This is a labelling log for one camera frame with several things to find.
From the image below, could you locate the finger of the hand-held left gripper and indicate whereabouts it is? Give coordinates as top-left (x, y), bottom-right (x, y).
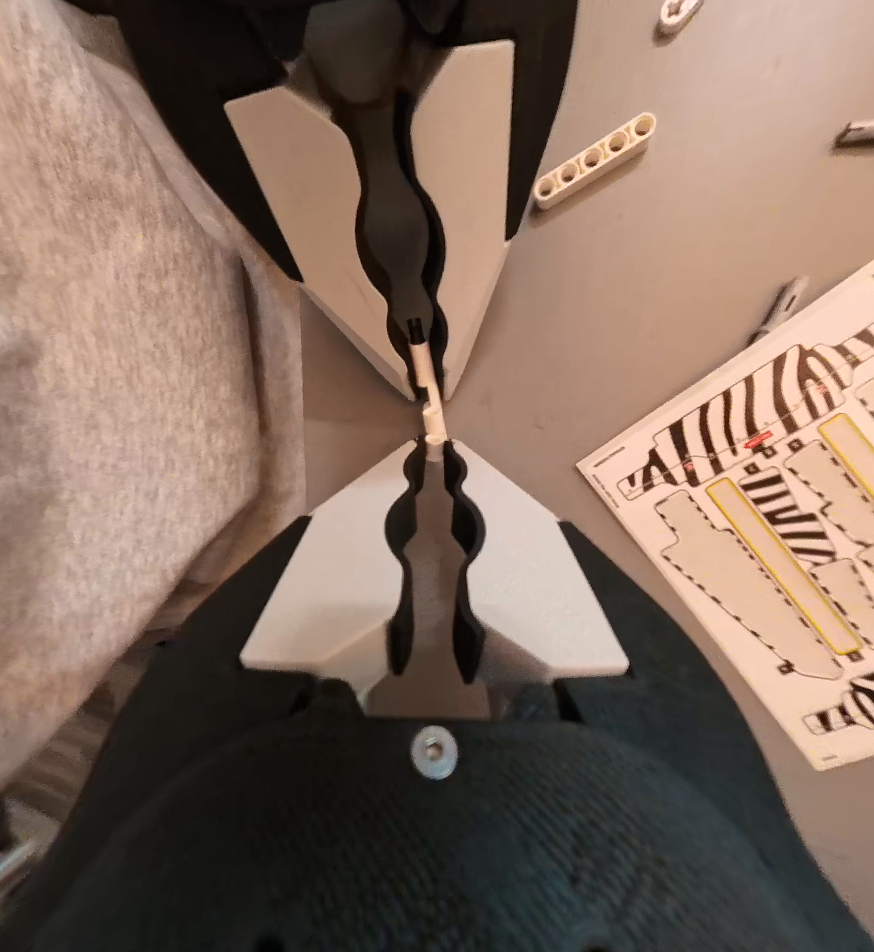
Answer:
top-left (407, 37), bottom-right (516, 403)
top-left (223, 84), bottom-right (419, 403)

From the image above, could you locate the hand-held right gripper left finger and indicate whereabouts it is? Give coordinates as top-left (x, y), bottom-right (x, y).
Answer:
top-left (238, 439), bottom-right (427, 716)

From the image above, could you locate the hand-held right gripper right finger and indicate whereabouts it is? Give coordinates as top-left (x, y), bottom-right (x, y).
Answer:
top-left (443, 439), bottom-right (630, 718)

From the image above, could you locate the white lego connector with pin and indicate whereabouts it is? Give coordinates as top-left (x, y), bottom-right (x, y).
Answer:
top-left (406, 318), bottom-right (441, 406)

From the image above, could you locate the small pale lego connector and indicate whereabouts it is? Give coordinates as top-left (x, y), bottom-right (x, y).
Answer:
top-left (421, 402), bottom-right (450, 466)

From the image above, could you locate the white five-hole lego beam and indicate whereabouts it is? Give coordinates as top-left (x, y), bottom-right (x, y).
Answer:
top-left (532, 112), bottom-right (657, 205)

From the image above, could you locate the zebra print sticker sheet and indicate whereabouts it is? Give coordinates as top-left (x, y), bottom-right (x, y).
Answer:
top-left (576, 254), bottom-right (874, 772)

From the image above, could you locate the person's grey fleece clothing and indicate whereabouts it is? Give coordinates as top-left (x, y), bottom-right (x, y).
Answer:
top-left (0, 0), bottom-right (308, 819)

